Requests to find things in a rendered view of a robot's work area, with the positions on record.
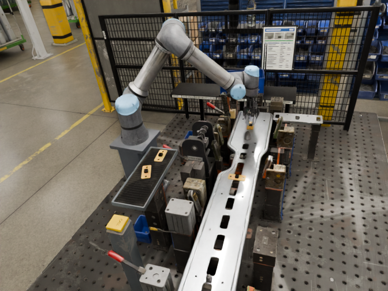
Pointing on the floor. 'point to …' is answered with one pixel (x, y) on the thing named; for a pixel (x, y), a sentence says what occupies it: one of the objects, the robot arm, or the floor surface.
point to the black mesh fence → (247, 54)
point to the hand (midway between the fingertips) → (250, 123)
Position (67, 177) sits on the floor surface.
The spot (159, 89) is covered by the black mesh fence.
